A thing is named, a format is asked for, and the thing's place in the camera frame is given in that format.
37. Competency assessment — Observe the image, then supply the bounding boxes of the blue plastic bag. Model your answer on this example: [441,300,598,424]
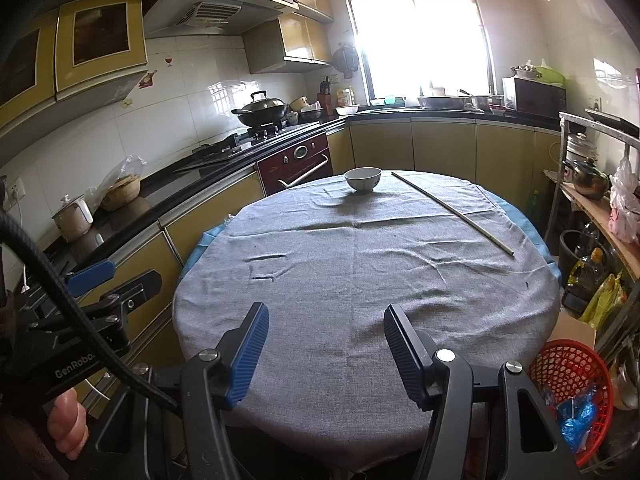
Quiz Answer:
[540,385,597,454]

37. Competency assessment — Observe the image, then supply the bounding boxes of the person's left hand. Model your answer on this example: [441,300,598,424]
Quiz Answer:
[48,388,89,460]

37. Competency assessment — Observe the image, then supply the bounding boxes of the blue under cloth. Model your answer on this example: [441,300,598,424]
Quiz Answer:
[178,222,227,282]

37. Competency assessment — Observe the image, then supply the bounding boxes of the grey table cloth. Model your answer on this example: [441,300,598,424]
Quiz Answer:
[171,169,562,470]

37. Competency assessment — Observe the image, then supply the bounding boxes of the clay pot on counter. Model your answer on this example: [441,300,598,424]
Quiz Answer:
[101,174,140,212]

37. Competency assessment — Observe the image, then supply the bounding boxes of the long thin white stick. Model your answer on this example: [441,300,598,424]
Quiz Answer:
[391,171,515,258]

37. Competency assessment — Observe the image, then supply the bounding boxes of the red plastic basket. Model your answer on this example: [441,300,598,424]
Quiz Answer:
[528,339,613,467]

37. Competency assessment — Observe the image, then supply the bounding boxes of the cardboard box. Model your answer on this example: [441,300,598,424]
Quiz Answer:
[548,311,597,350]

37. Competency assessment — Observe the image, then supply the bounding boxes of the white ceramic bowl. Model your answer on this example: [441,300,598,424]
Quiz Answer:
[344,167,382,194]

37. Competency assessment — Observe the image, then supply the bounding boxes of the cooking oil bottle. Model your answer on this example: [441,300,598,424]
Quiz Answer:
[563,247,605,314]

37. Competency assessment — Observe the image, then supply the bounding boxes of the black plastic bucket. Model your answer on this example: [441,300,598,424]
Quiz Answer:
[559,230,598,286]

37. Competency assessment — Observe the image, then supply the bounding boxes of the dark red oven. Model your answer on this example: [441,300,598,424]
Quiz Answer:
[257,133,333,196]

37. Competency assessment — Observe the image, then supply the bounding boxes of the yellow plastic bag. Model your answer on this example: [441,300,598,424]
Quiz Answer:
[579,272,627,330]

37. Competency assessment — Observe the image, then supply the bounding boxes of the black wok with lid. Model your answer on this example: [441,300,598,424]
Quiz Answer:
[231,90,288,128]

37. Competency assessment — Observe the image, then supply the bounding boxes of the yellow lower cabinets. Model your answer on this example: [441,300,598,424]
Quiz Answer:
[74,116,561,411]

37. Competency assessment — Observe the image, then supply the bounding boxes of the steel pot with lid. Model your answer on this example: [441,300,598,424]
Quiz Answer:
[570,158,608,200]

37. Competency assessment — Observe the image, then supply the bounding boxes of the white pink plastic bag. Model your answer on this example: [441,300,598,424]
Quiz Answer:
[608,156,640,244]

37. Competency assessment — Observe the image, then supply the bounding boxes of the metal storage shelf rack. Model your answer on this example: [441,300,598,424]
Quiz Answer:
[541,109,640,461]

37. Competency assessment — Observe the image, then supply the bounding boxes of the black microwave oven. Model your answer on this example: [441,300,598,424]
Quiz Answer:
[502,76,567,119]

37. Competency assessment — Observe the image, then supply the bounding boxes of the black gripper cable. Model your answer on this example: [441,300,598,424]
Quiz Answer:
[0,209,181,409]

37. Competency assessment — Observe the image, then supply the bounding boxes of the yellow wall cabinet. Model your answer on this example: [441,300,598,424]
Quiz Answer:
[242,13,331,74]

